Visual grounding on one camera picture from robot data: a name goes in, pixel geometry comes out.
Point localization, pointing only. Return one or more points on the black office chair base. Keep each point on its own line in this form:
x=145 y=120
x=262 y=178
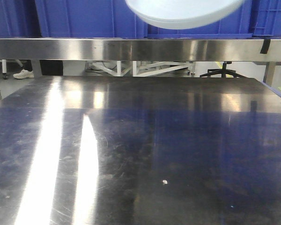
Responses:
x=223 y=71

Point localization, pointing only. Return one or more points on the white sneaker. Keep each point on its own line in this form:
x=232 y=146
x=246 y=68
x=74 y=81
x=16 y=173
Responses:
x=24 y=74

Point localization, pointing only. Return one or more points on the blue plastic crate middle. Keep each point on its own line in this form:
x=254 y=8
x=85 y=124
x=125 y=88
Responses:
x=89 y=19

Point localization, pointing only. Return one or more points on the blue plastic crate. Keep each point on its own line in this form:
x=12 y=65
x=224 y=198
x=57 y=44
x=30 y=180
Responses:
x=18 y=19
x=234 y=26
x=89 y=19

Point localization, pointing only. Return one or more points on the blue plastic crate right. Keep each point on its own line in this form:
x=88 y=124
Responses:
x=234 y=26

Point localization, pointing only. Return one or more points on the black tape strip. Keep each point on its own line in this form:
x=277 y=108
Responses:
x=265 y=46

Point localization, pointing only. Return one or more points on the blue plastic crate left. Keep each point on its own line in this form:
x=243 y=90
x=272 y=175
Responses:
x=18 y=19

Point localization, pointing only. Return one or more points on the white metal frame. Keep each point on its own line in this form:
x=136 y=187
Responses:
x=138 y=68

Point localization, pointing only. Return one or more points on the stainless steel shelf rail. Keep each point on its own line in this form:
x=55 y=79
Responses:
x=139 y=49

